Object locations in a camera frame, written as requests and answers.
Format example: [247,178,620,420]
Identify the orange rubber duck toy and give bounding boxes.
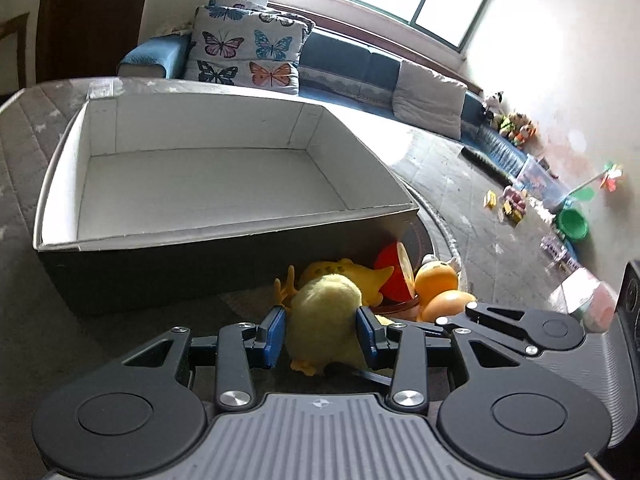
[414,255,477,322]

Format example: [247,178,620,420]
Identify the red toy apple half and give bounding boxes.
[374,242,416,304]

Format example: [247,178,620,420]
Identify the yellow plush chick toy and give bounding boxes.
[281,274,367,376]

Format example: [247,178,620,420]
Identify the yellow rubber duck toy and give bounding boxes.
[272,258,394,307]

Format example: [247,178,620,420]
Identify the snack packets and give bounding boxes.
[540,234,582,274]

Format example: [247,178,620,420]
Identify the green plastic bowl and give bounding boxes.
[555,208,589,243]

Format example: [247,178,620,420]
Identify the yellow toy truck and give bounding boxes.
[502,202,523,226]

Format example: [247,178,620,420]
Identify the pink toy on table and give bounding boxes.
[502,185,526,216]

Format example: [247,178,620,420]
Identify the orange toy block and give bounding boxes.
[483,190,498,209]

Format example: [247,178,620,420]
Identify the clear plastic storage box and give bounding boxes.
[516,155,568,210]

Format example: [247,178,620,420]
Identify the colourful pinwheel toy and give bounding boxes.
[565,162,624,202]

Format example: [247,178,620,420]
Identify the stuffed toys pile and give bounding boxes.
[483,91,538,150]

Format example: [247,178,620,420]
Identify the large cardboard box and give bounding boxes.
[32,87,418,311]

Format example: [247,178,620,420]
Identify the grey sofa cushion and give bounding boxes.
[392,60,468,140]

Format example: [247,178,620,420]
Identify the blue sofa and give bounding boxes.
[118,29,526,177]

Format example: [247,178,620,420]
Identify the butterfly print pillow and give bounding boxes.
[184,0,314,96]

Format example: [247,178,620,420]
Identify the dark wooden door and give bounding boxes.
[36,0,144,82]

